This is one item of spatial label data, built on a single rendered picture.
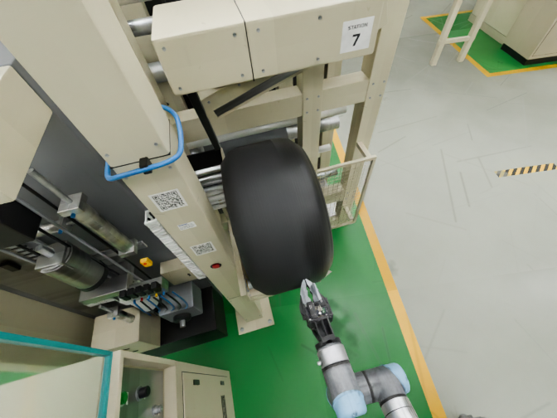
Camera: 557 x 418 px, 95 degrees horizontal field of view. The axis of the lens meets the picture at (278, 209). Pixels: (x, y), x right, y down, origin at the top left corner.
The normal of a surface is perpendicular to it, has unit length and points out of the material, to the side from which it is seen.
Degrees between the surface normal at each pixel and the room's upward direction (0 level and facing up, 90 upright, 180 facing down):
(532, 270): 0
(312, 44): 90
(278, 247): 52
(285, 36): 90
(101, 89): 90
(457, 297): 0
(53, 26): 90
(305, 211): 35
